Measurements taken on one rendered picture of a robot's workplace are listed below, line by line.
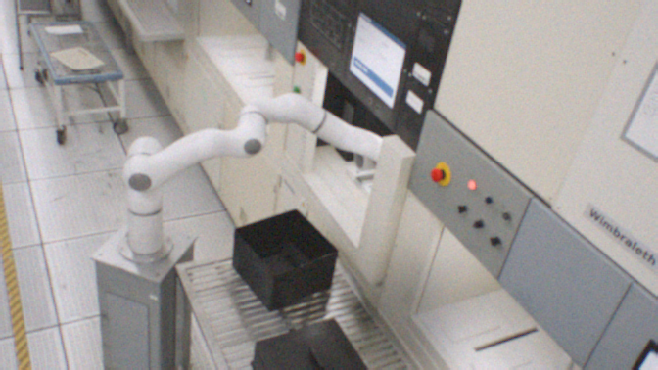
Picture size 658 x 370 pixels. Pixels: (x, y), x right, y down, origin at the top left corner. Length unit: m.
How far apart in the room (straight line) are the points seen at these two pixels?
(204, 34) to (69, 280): 1.61
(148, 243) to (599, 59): 1.61
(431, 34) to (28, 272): 2.44
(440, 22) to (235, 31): 2.37
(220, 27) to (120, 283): 2.00
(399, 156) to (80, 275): 2.04
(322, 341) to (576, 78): 1.08
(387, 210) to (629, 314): 0.84
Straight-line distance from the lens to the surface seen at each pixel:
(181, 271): 2.33
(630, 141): 1.39
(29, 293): 3.43
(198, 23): 3.91
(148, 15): 4.34
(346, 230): 2.42
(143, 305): 2.44
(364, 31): 2.12
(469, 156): 1.72
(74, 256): 3.58
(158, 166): 2.12
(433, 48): 1.82
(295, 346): 1.98
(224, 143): 2.07
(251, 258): 2.19
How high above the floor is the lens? 2.36
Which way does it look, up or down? 34 degrees down
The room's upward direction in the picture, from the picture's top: 10 degrees clockwise
